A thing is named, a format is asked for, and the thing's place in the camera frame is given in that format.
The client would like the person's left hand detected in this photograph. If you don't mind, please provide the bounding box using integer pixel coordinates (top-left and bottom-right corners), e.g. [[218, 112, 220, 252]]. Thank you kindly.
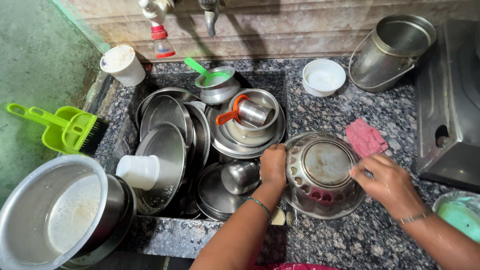
[[259, 143, 288, 190]]

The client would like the person's right hand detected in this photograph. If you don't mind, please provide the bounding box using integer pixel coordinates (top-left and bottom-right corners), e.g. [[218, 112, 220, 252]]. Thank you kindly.
[[349, 154, 429, 220]]

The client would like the steel wire scrubber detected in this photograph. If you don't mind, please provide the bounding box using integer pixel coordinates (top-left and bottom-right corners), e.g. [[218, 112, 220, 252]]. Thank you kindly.
[[347, 161, 374, 180]]

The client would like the perforated steel colander bowl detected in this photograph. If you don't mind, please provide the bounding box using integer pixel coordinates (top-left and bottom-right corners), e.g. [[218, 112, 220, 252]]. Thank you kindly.
[[283, 131, 368, 220]]

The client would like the pink scrub cloth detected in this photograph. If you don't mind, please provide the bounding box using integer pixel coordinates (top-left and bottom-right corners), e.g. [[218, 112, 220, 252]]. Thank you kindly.
[[345, 118, 389, 158]]

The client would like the small steel tumbler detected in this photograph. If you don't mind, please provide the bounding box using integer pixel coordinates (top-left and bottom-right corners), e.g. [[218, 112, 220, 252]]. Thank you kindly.
[[236, 99, 273, 128]]

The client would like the rounded steel tumbler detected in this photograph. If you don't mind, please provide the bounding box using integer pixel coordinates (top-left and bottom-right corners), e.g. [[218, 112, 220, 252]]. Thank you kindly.
[[220, 159, 262, 196]]

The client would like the green bangle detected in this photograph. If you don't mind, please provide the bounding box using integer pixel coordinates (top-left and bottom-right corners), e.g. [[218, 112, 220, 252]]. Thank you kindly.
[[242, 196, 273, 223]]

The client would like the small cream lid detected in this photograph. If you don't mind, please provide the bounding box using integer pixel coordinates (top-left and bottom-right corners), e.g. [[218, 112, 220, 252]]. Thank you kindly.
[[270, 206, 287, 226]]

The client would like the flat steel plate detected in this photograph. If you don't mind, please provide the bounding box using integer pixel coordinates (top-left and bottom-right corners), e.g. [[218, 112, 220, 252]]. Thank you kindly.
[[194, 161, 263, 222]]

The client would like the small steel pot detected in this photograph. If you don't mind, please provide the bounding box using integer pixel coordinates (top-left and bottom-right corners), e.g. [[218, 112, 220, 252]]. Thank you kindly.
[[194, 66, 242, 106]]

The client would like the white plastic bowl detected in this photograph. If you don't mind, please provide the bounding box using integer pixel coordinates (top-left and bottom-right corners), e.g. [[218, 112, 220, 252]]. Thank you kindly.
[[302, 59, 347, 98]]

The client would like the large steel plate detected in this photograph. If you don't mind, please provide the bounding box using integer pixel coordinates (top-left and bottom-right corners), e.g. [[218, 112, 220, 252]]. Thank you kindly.
[[133, 121, 187, 216]]

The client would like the steel dish with green soap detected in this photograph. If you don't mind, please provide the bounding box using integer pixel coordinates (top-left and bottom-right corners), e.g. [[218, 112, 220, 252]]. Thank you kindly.
[[432, 191, 480, 245]]

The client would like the green plastic spoon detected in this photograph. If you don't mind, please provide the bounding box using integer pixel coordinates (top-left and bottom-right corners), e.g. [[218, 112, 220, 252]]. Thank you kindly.
[[184, 57, 230, 86]]

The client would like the steel gas stove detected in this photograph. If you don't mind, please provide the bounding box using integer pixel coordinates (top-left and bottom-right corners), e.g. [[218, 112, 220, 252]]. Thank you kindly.
[[415, 19, 480, 193]]

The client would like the person's pink clothing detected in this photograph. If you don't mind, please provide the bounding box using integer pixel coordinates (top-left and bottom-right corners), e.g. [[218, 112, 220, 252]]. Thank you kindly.
[[254, 262, 340, 270]]

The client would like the white plastic cup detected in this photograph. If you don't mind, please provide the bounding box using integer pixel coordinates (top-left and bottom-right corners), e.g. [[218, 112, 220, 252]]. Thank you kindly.
[[115, 154, 161, 191]]

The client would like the steel water tap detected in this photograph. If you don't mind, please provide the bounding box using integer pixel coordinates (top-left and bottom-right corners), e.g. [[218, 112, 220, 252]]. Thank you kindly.
[[197, 0, 226, 38]]

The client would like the white tap with red filter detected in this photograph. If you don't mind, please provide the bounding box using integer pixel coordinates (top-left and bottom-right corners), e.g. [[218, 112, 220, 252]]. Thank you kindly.
[[138, 0, 176, 59]]

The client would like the dark steel pot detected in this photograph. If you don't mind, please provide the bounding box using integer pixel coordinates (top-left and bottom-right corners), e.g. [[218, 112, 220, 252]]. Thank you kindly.
[[65, 174, 138, 270]]

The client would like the white plastic tub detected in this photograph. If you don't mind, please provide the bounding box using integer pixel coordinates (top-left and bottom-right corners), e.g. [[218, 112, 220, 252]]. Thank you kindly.
[[100, 45, 146, 88]]

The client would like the green dustpan with brush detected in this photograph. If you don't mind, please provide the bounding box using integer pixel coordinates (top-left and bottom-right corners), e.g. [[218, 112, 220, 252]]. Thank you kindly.
[[6, 103, 110, 157]]

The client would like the large steel mixing bowl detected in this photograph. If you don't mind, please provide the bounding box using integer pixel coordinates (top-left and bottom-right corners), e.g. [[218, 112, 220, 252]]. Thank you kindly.
[[0, 154, 127, 270]]

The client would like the orange handled tea strainer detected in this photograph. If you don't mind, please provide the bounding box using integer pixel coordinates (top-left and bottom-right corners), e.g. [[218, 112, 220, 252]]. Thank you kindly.
[[215, 94, 251, 127]]

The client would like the metal bracelet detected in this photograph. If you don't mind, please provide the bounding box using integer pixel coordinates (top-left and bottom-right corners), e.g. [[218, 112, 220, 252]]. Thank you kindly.
[[397, 209, 433, 226]]

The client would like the steel milk can with handle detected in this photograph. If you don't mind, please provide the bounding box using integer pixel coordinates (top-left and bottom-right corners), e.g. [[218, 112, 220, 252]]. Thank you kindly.
[[348, 14, 437, 94]]

